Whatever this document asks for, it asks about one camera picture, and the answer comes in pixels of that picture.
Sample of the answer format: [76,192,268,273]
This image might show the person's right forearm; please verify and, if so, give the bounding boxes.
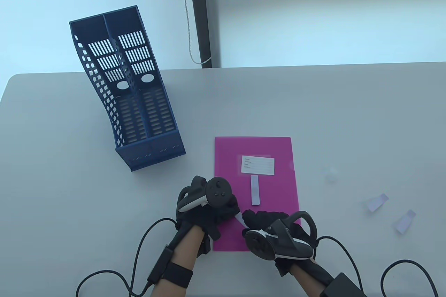
[291,260,335,297]

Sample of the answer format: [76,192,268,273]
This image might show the black wrist sensor box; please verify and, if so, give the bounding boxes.
[321,273,366,297]
[147,245,194,289]

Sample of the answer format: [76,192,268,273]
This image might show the pink L-shaped folder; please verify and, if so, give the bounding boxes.
[213,136,301,252]

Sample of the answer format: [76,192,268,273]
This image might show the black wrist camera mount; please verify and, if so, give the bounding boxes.
[197,227,221,259]

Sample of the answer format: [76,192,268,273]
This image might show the person's left hand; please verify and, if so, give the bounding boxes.
[176,195,241,242]

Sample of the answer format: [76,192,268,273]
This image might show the person's left forearm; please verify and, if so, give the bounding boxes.
[152,227,204,297]

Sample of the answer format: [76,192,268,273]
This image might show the black and white controller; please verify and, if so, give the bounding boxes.
[178,176,233,212]
[244,211,318,261]

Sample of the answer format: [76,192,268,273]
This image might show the person's right hand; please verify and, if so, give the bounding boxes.
[241,209,316,278]

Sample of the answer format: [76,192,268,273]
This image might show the black window frame post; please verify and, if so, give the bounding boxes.
[187,0,214,69]

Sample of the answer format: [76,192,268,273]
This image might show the white blind cord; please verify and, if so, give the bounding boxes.
[180,0,212,65]

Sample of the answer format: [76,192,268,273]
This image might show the blue plastic file rack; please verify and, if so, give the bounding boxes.
[69,5,186,172]

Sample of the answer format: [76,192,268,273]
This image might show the white label card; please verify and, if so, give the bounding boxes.
[241,154,275,175]

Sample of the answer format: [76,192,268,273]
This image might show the black cable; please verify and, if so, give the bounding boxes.
[315,236,439,297]
[76,218,180,297]

